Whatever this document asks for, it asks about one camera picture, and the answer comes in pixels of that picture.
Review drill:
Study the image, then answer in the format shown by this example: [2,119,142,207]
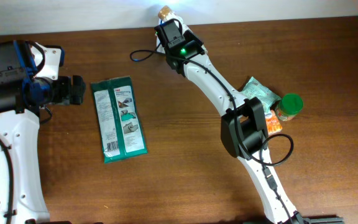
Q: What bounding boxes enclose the white cream tube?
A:
[158,6,192,34]

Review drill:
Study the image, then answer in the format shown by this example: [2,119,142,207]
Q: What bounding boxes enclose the green wipes packet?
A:
[91,77,148,164]

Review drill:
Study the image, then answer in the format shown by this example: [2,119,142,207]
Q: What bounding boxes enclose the green lid seasoning jar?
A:
[275,93,303,121]

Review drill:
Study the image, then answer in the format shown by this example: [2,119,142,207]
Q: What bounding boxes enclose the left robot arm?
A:
[0,40,86,223]

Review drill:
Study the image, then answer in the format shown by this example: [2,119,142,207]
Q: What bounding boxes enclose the teal tissue pack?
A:
[241,77,281,117]

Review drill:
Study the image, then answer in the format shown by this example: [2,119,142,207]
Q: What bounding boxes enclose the orange tissue pack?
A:
[265,110,283,136]

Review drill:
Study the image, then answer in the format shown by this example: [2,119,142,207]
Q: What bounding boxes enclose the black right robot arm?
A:
[154,17,344,223]

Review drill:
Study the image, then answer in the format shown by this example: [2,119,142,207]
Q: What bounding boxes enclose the white barcode scanner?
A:
[155,19,167,54]

